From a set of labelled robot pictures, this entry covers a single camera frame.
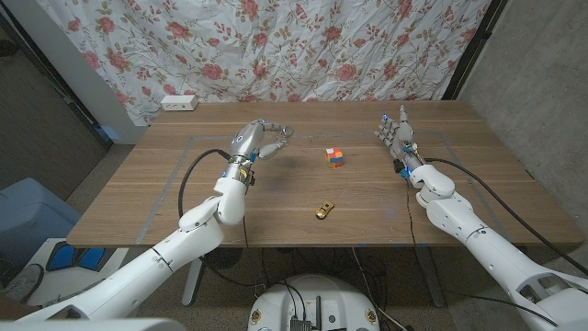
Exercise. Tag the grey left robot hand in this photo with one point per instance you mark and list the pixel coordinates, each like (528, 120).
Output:
(248, 140)

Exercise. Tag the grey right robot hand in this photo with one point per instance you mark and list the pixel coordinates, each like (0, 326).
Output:
(400, 138)

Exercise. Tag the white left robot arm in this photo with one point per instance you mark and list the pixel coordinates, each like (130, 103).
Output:
(151, 266)

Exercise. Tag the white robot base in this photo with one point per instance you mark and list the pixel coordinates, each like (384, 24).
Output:
(312, 299)

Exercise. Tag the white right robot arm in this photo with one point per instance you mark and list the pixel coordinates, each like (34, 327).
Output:
(459, 216)

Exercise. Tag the multicolour rubiks cube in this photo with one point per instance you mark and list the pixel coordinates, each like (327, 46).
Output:
(334, 157)

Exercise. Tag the gold toy car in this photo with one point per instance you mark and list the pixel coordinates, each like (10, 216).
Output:
(324, 210)

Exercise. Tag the grey tape outline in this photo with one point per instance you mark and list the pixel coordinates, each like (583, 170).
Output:
(344, 135)

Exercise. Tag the white power strip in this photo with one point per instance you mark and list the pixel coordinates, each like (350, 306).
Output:
(179, 102)

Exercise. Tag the floral backdrop cloth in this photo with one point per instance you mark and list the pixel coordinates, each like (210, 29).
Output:
(275, 46)

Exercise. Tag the black backdrop stand pole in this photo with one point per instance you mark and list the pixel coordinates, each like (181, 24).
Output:
(473, 46)

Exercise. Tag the round black floor fan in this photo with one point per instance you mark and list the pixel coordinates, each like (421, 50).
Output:
(225, 259)

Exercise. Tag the grey table leg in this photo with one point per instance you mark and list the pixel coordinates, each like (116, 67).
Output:
(429, 276)

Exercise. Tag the white table leg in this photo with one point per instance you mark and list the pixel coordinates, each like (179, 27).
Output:
(195, 276)

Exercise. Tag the blue storage bin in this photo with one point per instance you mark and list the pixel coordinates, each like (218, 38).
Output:
(27, 216)

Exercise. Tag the white mat with blue pads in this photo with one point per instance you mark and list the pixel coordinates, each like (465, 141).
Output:
(41, 250)

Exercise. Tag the white robot torso edge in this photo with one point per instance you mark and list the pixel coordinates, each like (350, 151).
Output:
(92, 325)

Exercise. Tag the grey sneaker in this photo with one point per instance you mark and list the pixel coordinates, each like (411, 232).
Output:
(23, 282)

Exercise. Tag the person's leg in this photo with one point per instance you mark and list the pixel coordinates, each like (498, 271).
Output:
(16, 309)

